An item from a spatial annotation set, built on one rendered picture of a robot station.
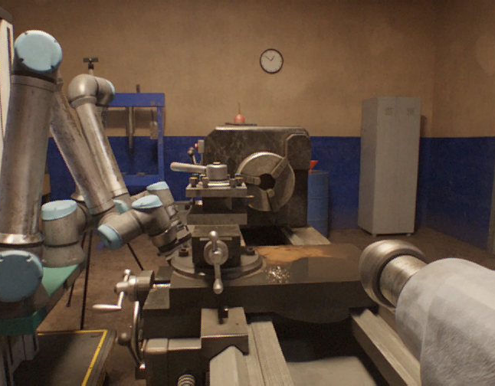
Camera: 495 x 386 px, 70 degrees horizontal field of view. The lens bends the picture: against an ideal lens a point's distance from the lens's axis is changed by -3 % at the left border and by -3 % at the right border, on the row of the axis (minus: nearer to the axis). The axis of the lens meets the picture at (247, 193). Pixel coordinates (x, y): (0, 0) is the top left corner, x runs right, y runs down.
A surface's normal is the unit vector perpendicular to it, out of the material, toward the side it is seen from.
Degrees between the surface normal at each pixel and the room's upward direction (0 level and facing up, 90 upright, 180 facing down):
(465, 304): 55
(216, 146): 90
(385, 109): 90
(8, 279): 95
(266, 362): 0
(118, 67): 90
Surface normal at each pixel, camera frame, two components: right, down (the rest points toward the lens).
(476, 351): -0.99, -0.07
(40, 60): 0.57, -0.02
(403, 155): 0.11, 0.14
